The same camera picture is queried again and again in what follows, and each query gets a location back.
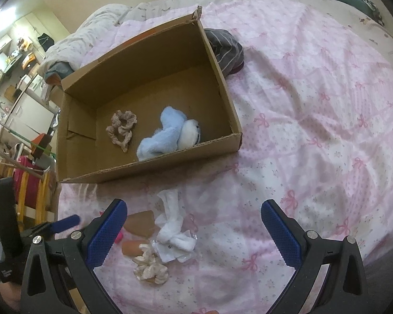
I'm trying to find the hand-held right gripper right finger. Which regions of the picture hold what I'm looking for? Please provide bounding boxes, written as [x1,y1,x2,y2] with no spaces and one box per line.
[261,199,369,314]

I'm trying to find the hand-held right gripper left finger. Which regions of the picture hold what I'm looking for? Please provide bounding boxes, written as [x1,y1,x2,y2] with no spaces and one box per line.
[19,199,128,314]

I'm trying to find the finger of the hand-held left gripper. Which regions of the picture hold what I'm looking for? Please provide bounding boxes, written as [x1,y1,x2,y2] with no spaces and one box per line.
[20,215,81,240]

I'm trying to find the brown cardboard box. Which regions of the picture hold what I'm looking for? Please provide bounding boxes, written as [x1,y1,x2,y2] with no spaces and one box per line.
[54,5,243,184]

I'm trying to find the yellow wooden rack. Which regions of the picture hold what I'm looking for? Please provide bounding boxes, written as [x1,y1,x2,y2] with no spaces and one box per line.
[0,157,54,236]

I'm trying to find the brown card piece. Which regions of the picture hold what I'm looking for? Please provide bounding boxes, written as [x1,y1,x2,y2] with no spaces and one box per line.
[124,211,156,238]

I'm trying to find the red bag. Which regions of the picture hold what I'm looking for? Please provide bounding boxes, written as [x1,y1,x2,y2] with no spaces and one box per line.
[14,155,53,204]

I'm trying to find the cream scrunchie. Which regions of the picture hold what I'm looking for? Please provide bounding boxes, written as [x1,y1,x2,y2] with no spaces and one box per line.
[133,244,170,285]

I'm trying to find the clear plastic packet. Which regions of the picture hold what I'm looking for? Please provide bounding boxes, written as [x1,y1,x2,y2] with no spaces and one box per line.
[149,235,198,263]

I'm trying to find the white cabinet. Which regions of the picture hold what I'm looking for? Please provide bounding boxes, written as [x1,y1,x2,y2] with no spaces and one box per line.
[11,90,59,138]

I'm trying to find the beige knitted scrunchie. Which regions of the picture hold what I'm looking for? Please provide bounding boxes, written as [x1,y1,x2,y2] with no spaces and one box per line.
[105,109,138,153]

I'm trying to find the white and blue plush toy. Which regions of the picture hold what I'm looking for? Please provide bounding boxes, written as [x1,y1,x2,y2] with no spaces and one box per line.
[178,120,202,148]

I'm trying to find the pink bow-print blanket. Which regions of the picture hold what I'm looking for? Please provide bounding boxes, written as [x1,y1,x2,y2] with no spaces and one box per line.
[57,0,393,314]

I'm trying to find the grey blue pillow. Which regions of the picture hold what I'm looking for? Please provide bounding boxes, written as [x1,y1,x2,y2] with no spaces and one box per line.
[44,60,77,86]

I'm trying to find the black hanging bag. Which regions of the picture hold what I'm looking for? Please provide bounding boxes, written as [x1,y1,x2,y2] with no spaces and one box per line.
[37,33,55,53]

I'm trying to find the grey striped cloth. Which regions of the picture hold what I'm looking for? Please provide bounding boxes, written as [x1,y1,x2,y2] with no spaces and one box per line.
[203,28,245,80]

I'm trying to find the white floral duvet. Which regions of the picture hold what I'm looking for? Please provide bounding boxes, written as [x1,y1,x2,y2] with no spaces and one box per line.
[40,0,393,84]

